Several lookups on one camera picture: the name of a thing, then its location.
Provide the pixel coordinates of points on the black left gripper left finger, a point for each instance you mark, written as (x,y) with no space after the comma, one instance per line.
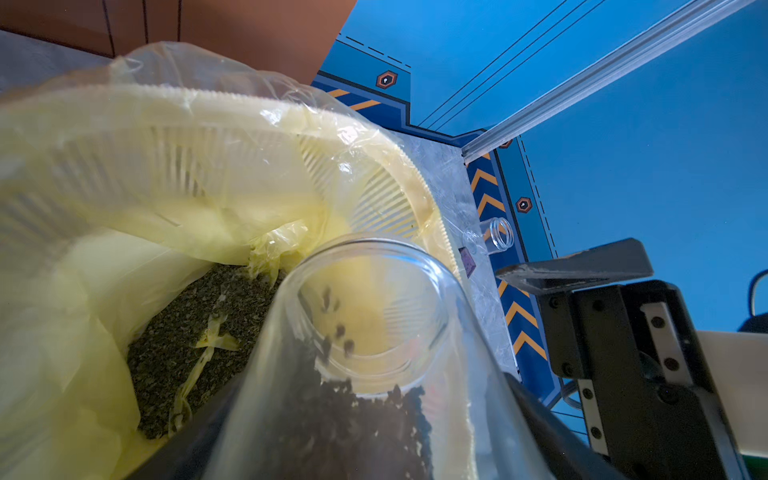
(185,455)

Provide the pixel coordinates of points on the aluminium corner post right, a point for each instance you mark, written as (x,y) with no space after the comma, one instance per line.
(681,25)

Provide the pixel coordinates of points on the cream waste basket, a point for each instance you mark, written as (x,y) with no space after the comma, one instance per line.
(114,198)

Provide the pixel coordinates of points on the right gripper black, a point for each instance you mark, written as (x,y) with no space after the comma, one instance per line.
(650,403)

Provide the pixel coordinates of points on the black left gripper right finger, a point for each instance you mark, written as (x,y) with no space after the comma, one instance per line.
(566,456)

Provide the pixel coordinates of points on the glass jar with tea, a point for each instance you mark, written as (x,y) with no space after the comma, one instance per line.
(498,234)

